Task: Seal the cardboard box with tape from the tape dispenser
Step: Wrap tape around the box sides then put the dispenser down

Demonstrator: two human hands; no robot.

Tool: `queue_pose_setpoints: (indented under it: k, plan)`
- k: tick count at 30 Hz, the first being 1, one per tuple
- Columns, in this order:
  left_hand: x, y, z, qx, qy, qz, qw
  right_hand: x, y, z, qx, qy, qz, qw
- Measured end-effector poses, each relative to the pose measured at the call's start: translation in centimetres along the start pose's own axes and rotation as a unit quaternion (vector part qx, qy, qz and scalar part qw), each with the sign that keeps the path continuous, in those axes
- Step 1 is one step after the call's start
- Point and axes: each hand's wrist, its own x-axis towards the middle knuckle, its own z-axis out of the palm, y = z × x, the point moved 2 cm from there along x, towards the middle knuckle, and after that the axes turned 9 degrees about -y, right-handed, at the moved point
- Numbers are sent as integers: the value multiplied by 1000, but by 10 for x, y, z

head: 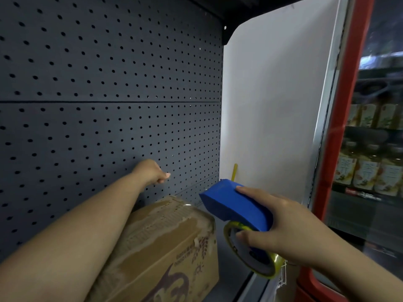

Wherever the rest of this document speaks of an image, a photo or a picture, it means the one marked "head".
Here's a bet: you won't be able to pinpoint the person's right hand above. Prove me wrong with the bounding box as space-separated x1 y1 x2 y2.
235 185 340 268

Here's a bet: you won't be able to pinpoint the person's left hand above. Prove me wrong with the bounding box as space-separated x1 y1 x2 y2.
132 159 171 186

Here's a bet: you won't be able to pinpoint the blue tape dispenser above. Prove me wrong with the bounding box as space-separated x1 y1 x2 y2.
199 179 275 232

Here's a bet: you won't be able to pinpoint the printed brown cardboard box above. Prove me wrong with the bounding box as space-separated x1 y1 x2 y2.
85 195 220 302

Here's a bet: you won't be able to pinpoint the person's left forearm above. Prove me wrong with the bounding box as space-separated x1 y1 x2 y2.
0 171 149 302

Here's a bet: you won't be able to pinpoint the grey pegboard back panel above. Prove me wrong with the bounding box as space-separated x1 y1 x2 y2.
0 0 225 265

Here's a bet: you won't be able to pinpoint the rows of drink bottles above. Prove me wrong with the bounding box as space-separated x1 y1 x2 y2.
333 100 403 197

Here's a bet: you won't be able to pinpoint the red glass-door drinks fridge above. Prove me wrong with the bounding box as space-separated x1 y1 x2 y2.
294 0 403 302

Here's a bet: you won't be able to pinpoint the dark grey upper shelf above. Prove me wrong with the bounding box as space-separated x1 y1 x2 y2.
186 0 319 46

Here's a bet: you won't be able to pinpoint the white wire rack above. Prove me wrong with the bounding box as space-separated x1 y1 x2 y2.
275 259 289 288

